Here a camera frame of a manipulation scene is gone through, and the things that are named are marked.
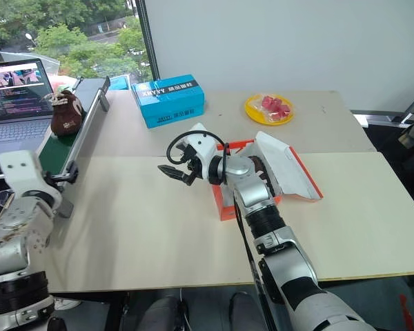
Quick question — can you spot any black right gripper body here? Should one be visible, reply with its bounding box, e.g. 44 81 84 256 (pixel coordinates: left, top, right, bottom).
180 144 205 181

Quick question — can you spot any blue shoebox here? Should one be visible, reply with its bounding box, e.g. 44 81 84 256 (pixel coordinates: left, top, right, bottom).
130 74 208 130

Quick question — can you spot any orange shoebox with white lid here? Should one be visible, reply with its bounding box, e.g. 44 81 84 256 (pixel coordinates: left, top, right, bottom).
212 130 324 222

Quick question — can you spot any dark brown shoe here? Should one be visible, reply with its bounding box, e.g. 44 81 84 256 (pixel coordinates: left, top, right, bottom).
247 156 281 198

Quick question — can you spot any yellow plate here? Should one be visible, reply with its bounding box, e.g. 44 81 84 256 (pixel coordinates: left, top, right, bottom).
244 92 295 126

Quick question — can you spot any bag of red cubes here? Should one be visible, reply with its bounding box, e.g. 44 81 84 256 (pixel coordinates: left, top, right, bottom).
253 94 293 122

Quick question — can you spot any green conveyor belt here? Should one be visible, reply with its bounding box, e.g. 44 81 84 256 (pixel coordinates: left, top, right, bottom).
36 75 111 219

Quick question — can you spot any grey laptop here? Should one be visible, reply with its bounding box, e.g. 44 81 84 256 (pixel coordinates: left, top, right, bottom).
0 58 57 163

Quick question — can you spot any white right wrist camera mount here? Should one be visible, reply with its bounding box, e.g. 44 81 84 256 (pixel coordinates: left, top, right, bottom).
184 122 226 181

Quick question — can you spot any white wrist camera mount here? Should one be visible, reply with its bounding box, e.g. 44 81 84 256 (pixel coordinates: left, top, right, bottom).
184 122 226 181
0 150 63 208

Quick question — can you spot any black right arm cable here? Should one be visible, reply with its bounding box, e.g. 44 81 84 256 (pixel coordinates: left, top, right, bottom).
166 132 276 331

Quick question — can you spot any brown drawstring pouch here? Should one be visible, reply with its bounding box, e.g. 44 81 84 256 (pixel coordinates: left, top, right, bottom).
41 89 85 138

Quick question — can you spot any black window post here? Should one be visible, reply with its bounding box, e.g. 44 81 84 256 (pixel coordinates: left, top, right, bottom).
137 0 161 82

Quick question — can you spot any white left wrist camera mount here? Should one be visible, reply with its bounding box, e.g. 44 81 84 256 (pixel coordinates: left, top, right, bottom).
0 150 63 208

